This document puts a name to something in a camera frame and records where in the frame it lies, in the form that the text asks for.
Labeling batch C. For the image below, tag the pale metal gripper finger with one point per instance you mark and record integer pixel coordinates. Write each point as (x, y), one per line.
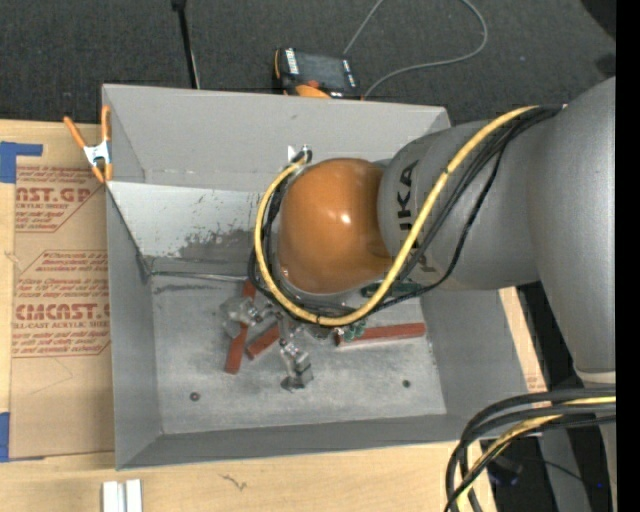
(240, 315)
(298, 367)

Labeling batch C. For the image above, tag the red-brown flat block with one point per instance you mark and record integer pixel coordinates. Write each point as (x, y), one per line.
(261, 344)
(390, 332)
(235, 352)

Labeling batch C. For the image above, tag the grey metal bin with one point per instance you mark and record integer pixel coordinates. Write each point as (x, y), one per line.
(200, 130)

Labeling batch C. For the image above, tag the brown cardboard board red print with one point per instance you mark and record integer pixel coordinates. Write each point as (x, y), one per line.
(55, 380)

